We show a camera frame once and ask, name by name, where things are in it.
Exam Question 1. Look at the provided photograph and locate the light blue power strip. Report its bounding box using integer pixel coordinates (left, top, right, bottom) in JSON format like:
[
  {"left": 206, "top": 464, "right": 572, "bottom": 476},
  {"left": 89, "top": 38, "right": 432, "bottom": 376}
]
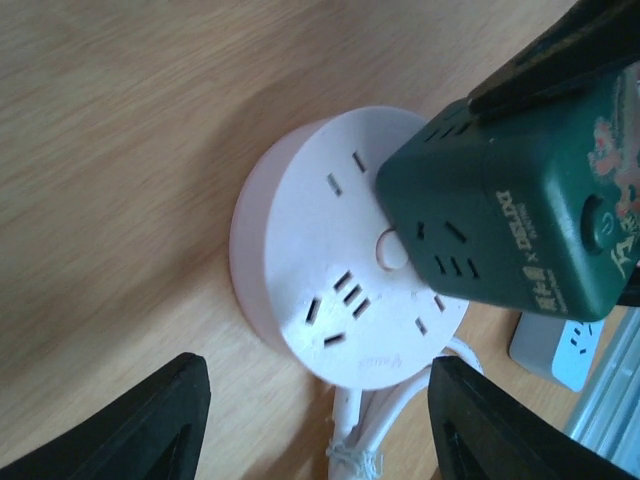
[{"left": 509, "top": 312, "right": 605, "bottom": 392}]

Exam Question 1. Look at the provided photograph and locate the dark green patterned cube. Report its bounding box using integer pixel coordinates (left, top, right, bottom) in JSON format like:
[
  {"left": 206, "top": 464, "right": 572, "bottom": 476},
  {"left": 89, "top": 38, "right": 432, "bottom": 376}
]
[{"left": 375, "top": 65, "right": 639, "bottom": 321}]

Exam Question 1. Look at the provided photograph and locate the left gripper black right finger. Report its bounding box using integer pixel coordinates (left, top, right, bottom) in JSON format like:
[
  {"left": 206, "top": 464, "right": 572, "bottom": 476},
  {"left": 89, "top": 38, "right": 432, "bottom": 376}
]
[{"left": 428, "top": 356, "right": 632, "bottom": 479}]

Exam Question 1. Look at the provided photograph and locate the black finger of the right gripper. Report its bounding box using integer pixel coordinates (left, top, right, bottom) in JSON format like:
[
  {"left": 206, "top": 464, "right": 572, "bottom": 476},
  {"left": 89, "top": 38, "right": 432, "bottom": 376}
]
[{"left": 467, "top": 1, "right": 639, "bottom": 118}]

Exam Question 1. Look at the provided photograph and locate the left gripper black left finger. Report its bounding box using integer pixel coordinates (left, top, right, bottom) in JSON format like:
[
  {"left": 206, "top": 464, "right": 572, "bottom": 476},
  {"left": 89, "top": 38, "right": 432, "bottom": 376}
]
[{"left": 1, "top": 353, "right": 210, "bottom": 479}]

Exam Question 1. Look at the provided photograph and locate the pink round socket hub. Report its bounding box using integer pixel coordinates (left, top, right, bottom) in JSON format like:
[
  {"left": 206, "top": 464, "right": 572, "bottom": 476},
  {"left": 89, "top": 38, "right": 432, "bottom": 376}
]
[{"left": 229, "top": 106, "right": 468, "bottom": 390}]

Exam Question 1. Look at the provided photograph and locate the aluminium front rail frame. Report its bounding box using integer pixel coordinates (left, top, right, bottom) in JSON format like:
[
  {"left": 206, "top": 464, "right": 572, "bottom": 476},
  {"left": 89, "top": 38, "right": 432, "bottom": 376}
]
[{"left": 565, "top": 308, "right": 639, "bottom": 476}]

